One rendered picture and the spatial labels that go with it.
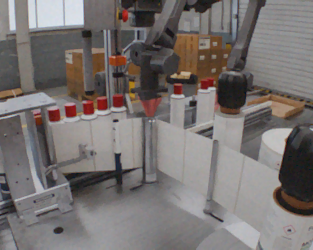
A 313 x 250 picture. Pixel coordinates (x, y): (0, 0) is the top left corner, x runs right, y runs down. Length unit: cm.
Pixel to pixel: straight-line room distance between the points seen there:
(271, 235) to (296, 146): 14
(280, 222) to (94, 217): 41
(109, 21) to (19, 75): 549
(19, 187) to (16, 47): 560
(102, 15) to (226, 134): 48
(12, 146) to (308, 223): 54
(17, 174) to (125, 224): 26
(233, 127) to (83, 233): 46
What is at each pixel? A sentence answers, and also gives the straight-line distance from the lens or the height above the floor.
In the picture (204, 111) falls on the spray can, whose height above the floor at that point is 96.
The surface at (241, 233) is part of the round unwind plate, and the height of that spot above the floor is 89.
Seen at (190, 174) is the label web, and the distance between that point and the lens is 65.
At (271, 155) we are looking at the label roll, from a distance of 66.
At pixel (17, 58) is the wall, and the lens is 617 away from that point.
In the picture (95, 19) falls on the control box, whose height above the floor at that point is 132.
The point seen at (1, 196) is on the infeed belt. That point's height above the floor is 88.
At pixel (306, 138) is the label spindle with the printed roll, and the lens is 35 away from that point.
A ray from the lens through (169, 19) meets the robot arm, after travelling 82.
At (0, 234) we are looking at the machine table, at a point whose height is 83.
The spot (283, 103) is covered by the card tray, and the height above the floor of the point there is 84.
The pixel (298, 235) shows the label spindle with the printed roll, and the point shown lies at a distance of 41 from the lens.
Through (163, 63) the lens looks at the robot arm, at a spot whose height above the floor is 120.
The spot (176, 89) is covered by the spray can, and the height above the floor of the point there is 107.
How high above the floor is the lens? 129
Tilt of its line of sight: 21 degrees down
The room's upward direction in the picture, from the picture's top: straight up
